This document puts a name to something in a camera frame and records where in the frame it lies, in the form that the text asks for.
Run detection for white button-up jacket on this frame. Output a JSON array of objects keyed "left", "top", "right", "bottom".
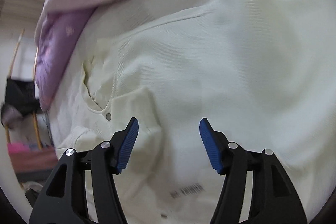
[{"left": 50, "top": 0, "right": 335, "bottom": 223}]

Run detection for black clothes on rack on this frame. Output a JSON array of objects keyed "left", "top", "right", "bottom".
[{"left": 1, "top": 77, "right": 42, "bottom": 128}]

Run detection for wooden clothes rack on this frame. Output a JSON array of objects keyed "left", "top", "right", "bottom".
[{"left": 1, "top": 30, "right": 43, "bottom": 150}]

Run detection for pink red folded fabric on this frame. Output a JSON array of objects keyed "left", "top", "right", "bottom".
[{"left": 7, "top": 143, "right": 58, "bottom": 183}]

